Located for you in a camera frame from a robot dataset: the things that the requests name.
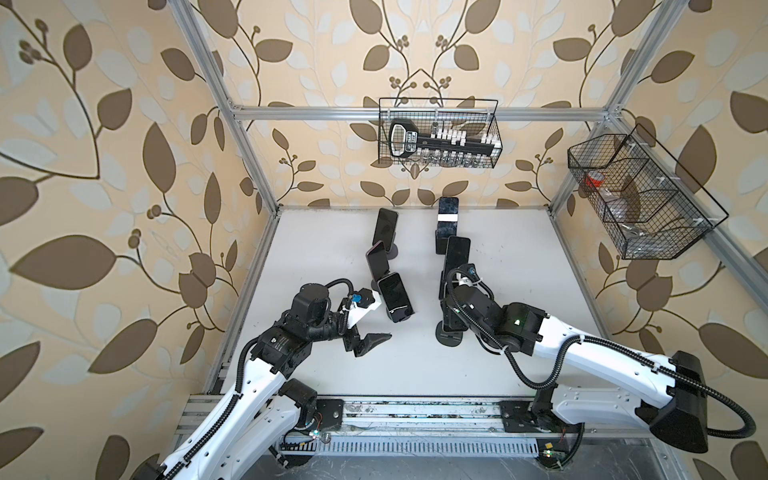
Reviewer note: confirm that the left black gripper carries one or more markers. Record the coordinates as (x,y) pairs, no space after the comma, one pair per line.
(352,341)

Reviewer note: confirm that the green phone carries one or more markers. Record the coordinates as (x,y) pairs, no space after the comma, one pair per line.
(395,297)

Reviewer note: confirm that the black phone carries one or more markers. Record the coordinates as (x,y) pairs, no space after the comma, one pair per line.
(452,323)

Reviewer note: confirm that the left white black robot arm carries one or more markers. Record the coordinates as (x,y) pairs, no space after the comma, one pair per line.
(266,402)

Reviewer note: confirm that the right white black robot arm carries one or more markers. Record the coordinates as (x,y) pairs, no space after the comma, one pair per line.
(589,380)

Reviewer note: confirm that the front right black stand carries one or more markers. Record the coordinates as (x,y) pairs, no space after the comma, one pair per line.
(446,338)

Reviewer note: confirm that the back left round stand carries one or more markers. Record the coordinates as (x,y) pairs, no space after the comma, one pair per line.
(391,251)

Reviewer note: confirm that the back left phone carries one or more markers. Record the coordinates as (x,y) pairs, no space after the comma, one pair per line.
(385,228)

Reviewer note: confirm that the back right phone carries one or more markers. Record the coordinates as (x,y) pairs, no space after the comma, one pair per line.
(447,219)

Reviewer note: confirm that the red capped clear item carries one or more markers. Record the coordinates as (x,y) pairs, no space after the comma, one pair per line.
(594,180)

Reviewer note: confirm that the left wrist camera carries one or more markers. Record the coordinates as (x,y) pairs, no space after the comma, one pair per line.
(362,302)

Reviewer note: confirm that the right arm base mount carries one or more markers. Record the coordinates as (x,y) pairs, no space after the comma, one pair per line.
(518,416)

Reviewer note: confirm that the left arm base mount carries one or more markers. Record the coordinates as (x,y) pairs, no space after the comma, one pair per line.
(324,414)

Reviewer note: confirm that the front aluminium rail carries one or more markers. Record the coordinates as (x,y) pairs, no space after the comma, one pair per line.
(421,426)

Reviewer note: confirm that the right wire basket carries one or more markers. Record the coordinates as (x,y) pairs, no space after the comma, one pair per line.
(652,205)

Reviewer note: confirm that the wire basket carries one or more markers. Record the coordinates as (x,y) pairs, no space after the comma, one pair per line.
(475,116)
(652,205)

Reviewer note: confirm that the back wire basket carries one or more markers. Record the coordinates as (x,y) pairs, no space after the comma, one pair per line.
(475,116)

